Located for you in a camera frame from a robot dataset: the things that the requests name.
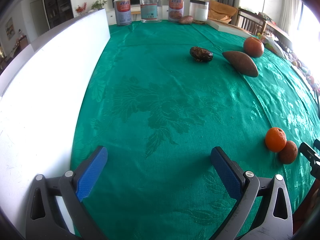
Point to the green tablecloth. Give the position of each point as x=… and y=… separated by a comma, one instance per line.
x=162, y=105

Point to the white plastic bag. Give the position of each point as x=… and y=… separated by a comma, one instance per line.
x=271, y=43

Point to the red flower bouquet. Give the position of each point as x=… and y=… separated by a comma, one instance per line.
x=81, y=8

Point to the dark passion fruit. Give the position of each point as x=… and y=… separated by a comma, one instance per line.
x=201, y=53

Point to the red apple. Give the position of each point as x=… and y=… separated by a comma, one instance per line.
x=253, y=47

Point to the glass jar with gold lid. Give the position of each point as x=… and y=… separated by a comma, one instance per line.
x=150, y=8

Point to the white sheer curtain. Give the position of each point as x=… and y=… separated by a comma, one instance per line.
x=287, y=5

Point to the dark wooden chair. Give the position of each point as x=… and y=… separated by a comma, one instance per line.
x=252, y=21

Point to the small wooden bench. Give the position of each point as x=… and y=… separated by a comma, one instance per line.
x=136, y=12

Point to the dark glass display cabinet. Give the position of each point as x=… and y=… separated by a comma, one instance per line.
x=56, y=2

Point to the framed wall painting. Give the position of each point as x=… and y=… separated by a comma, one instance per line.
x=9, y=27

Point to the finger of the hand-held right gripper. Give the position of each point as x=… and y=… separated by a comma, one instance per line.
x=310, y=151

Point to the row of small toys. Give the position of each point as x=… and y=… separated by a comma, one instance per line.
x=306, y=72

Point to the brownish orange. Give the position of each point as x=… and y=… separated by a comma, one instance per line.
x=289, y=153

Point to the large brown sweet potato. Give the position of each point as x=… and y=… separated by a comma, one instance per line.
x=241, y=63

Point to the red-label tin can left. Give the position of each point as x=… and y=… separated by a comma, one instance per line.
x=122, y=12

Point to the tin can with red label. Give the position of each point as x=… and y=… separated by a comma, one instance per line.
x=176, y=8

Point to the bright orange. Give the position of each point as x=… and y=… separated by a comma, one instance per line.
x=275, y=139

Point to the clear jar with black lid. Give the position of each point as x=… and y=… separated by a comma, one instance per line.
x=198, y=10

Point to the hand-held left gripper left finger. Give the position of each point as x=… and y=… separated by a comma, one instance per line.
x=91, y=175

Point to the small reddish sweet potato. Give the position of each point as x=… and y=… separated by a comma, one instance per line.
x=186, y=19

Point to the orange lounge chair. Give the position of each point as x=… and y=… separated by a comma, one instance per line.
x=222, y=11

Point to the white flat book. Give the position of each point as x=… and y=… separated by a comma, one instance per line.
x=230, y=27

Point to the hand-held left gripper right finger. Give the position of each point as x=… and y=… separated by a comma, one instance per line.
x=228, y=175

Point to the leafy plant with flowers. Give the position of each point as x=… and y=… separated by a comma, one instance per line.
x=98, y=5

